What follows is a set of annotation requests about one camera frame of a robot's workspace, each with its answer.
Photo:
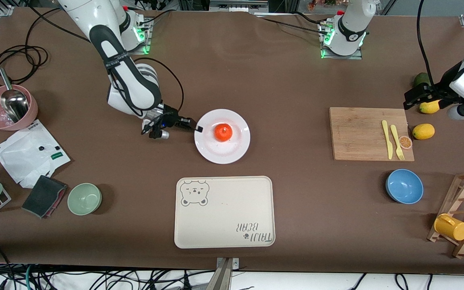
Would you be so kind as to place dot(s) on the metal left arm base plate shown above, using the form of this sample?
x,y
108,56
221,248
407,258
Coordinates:
x,y
353,56

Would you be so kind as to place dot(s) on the wooden cutting board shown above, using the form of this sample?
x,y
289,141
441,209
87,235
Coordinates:
x,y
357,133

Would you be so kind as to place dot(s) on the blue bowl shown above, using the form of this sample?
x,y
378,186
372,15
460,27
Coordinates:
x,y
404,186

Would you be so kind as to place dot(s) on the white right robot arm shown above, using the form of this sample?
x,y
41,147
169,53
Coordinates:
x,y
131,80

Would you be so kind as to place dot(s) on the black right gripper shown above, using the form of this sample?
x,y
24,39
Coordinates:
x,y
170,118

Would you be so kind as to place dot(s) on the orange slice toy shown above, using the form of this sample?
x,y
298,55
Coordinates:
x,y
405,142

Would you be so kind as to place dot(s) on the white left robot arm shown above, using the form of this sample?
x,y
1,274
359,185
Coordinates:
x,y
353,24

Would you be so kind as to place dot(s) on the white plastic bag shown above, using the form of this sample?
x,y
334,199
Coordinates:
x,y
22,157

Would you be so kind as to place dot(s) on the yellow plastic knife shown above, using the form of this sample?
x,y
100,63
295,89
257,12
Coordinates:
x,y
387,141

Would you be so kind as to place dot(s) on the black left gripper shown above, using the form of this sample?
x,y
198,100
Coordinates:
x,y
444,89

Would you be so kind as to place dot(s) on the orange fruit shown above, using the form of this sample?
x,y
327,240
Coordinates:
x,y
223,132

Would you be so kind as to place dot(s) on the folded grey cloth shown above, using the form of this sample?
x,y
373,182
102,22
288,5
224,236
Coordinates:
x,y
42,195

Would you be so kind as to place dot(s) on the wooden cup rack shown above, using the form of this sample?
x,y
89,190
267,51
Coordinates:
x,y
463,189

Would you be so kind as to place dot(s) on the pale green bowl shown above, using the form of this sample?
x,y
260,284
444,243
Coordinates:
x,y
84,199

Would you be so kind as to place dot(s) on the yellow cup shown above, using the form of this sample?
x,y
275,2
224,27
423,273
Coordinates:
x,y
451,227

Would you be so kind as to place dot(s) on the yellow lemon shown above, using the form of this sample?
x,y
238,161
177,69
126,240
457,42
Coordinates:
x,y
429,108
423,131

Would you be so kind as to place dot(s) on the metal table edge bracket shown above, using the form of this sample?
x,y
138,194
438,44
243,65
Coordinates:
x,y
224,274

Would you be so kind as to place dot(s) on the cream bear print tray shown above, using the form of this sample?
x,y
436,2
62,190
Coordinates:
x,y
224,209

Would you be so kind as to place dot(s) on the dark green lime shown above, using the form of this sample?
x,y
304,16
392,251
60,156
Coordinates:
x,y
420,78

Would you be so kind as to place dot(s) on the brown table cover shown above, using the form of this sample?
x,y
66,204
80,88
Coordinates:
x,y
256,80

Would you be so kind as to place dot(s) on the yellow plastic fork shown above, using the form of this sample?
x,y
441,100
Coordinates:
x,y
395,137

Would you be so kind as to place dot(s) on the metal scoop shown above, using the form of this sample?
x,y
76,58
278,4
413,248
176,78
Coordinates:
x,y
13,104

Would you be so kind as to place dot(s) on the white round plate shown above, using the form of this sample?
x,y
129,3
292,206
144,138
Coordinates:
x,y
224,153

